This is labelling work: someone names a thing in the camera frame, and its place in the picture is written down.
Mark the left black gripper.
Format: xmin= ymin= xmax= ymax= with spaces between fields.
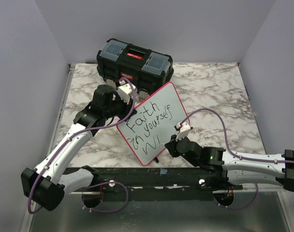
xmin=104 ymin=92 xmax=137 ymax=122

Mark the pink framed whiteboard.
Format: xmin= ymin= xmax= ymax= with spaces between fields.
xmin=117 ymin=82 xmax=187 ymax=166

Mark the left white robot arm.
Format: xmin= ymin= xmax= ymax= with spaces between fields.
xmin=21 ymin=83 xmax=136 ymax=214

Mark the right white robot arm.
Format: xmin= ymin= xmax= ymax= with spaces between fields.
xmin=165 ymin=135 xmax=294 ymax=192

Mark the blue tape piece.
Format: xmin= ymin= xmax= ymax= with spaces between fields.
xmin=160 ymin=168 xmax=168 ymax=175

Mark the black plastic toolbox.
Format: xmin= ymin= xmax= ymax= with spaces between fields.
xmin=97 ymin=38 xmax=174 ymax=101

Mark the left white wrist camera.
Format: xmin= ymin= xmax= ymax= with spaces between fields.
xmin=117 ymin=80 xmax=137 ymax=104

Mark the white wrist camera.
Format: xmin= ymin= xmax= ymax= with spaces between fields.
xmin=175 ymin=122 xmax=192 ymax=141
xmin=117 ymin=80 xmax=137 ymax=104

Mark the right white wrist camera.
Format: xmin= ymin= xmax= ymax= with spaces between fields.
xmin=175 ymin=122 xmax=192 ymax=141

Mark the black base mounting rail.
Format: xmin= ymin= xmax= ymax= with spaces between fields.
xmin=83 ymin=166 xmax=234 ymax=202

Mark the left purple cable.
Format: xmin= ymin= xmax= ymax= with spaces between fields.
xmin=27 ymin=77 xmax=129 ymax=214

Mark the purple cable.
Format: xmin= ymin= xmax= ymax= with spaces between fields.
xmin=177 ymin=108 xmax=294 ymax=210
xmin=27 ymin=77 xmax=129 ymax=214

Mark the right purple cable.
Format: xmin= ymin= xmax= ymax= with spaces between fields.
xmin=177 ymin=108 xmax=294 ymax=210

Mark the aluminium frame rail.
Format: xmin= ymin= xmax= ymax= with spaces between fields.
xmin=20 ymin=64 xmax=76 ymax=232

